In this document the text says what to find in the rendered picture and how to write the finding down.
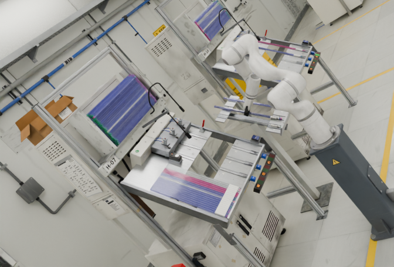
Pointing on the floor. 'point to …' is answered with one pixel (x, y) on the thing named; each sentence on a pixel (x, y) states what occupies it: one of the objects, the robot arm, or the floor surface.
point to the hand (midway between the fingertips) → (247, 112)
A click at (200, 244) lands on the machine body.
